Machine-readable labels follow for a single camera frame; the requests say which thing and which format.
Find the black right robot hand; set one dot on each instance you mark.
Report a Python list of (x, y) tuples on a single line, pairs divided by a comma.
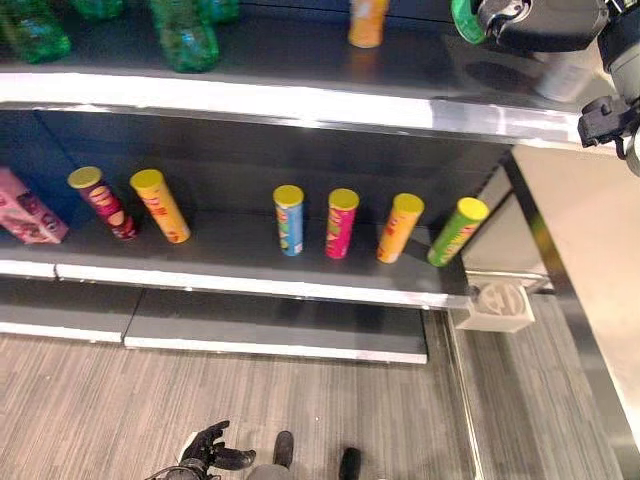
[(550, 22)]

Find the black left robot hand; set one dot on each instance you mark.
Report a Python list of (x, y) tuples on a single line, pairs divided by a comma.
[(207, 447)]

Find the green cylindrical can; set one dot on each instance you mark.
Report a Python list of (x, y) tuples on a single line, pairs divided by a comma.
[(465, 22)]

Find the white grey cylindrical can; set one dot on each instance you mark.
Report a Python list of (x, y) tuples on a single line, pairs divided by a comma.
[(565, 77)]

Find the grey robot body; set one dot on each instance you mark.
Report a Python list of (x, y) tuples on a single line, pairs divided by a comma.
[(267, 473)]

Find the dark left robot foot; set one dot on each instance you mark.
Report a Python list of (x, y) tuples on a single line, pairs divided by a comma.
[(284, 450)]

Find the dark robot foot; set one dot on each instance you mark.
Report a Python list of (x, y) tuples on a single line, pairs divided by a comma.
[(284, 450), (350, 462)]

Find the dark right robot foot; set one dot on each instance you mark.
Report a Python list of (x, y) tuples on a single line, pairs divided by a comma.
[(350, 462)]

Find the green chips can yellow lid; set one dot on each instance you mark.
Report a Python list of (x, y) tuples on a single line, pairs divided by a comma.
[(455, 235)]

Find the blue chips can yellow lid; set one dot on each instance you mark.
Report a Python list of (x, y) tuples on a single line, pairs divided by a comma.
[(290, 222)]

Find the orange chips can yellow lid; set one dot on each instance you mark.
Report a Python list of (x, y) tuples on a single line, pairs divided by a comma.
[(397, 230)]

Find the pink chips can yellow lid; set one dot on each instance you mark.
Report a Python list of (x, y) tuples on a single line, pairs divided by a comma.
[(341, 225)]

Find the maroon chips can yellow lid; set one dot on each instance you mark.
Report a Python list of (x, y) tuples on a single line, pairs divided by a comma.
[(107, 205)]

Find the white box with round logo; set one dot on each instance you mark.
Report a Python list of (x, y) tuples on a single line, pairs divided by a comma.
[(497, 307)]

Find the pink snack box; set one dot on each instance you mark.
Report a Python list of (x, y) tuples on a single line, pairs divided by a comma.
[(27, 215)]

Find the dark shelf unit white edges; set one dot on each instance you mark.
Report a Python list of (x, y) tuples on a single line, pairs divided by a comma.
[(240, 150)]

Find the green plastic bottle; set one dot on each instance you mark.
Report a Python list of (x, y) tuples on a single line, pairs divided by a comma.
[(32, 30), (225, 10), (97, 7), (185, 40)]

